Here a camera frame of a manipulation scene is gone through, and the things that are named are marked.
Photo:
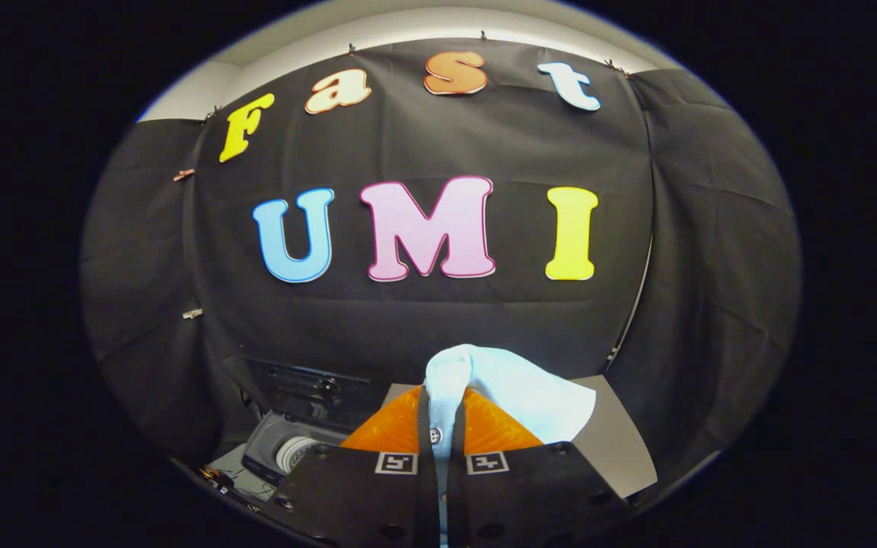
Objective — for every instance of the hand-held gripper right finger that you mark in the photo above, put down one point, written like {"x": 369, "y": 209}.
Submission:
{"x": 530, "y": 502}

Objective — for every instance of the light blue shirt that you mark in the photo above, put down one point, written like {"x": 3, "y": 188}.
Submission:
{"x": 515, "y": 388}

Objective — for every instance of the silver cloth clip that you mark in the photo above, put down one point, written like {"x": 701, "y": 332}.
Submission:
{"x": 192, "y": 313}

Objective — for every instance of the copper cloth clip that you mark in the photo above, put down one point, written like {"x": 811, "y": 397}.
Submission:
{"x": 183, "y": 174}

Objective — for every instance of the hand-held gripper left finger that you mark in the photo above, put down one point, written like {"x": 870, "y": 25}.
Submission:
{"x": 355, "y": 502}

